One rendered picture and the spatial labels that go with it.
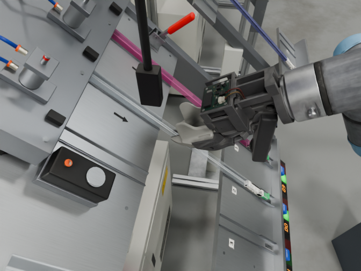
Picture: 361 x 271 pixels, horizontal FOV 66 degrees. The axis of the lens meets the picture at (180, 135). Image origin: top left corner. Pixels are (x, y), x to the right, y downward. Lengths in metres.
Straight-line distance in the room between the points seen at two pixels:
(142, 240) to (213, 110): 0.48
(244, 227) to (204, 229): 0.84
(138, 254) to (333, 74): 0.61
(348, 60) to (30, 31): 0.37
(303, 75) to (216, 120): 0.13
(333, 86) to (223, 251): 0.34
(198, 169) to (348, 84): 1.25
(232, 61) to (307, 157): 0.96
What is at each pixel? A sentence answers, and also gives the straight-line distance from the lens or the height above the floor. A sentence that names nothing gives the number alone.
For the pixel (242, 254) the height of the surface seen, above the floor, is 0.80.
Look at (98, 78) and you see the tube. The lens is 0.45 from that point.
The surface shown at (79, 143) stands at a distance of 0.40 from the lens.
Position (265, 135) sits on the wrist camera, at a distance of 0.45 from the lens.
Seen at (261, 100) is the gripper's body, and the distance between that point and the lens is 0.40.
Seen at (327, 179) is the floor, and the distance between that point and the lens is 1.74.
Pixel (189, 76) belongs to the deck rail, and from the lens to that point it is 0.66.
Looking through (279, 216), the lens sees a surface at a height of 0.73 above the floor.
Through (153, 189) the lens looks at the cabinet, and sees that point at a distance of 0.83.
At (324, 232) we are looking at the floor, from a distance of 1.59.
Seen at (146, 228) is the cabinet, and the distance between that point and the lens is 0.79.
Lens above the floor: 1.37
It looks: 54 degrees down
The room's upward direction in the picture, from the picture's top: straight up
